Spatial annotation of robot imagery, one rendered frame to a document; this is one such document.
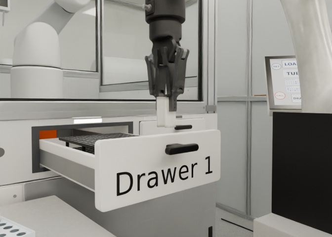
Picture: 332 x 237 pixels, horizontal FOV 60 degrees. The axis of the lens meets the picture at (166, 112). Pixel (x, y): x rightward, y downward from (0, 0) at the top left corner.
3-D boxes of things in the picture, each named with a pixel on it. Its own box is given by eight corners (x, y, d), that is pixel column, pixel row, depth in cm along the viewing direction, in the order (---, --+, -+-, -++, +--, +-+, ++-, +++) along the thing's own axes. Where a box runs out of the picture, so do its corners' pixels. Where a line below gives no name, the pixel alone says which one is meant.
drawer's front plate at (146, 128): (205, 147, 107) (205, 118, 107) (143, 157, 88) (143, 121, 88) (202, 147, 109) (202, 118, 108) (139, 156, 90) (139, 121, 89)
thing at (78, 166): (209, 172, 63) (209, 145, 63) (103, 198, 46) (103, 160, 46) (114, 150, 93) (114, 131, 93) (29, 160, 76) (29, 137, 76)
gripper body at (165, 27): (141, 24, 67) (141, 64, 67) (164, 15, 60) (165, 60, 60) (165, 29, 72) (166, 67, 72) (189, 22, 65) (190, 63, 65)
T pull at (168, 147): (199, 151, 53) (199, 143, 53) (168, 156, 48) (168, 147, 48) (185, 148, 55) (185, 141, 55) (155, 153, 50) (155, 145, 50)
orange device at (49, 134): (57, 144, 109) (57, 129, 108) (25, 147, 101) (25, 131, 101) (53, 143, 112) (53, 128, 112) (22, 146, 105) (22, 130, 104)
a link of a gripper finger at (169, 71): (173, 50, 67) (177, 48, 66) (177, 97, 66) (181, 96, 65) (160, 47, 64) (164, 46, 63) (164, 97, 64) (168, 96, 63)
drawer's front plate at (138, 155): (220, 179, 63) (221, 129, 62) (100, 213, 44) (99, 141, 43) (214, 178, 64) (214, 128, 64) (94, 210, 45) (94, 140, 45)
